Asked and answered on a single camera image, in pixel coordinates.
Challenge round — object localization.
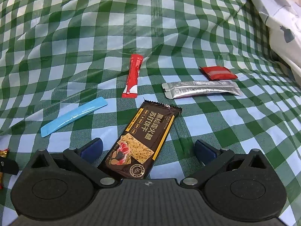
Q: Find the red stick sachet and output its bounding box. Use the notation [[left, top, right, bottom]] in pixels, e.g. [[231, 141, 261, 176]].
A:
[[122, 54, 143, 98]]

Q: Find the blue stick sachet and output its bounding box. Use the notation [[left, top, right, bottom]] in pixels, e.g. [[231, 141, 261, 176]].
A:
[[40, 97, 108, 138]]

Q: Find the dark brown cracker packet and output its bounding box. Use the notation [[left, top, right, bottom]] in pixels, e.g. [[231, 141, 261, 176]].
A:
[[98, 100, 182, 180]]

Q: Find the small red square packet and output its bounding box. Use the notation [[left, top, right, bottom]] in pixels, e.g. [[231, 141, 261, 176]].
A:
[[199, 66, 238, 81]]

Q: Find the green checkered sofa cover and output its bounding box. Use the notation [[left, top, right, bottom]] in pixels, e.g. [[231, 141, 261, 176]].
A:
[[1, 0, 300, 225]]

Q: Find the white patterned cloth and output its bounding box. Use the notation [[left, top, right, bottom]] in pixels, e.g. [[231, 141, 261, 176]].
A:
[[252, 0, 300, 84]]

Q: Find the silver stick sachet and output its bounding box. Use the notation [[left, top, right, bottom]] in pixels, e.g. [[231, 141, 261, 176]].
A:
[[162, 81, 242, 99]]

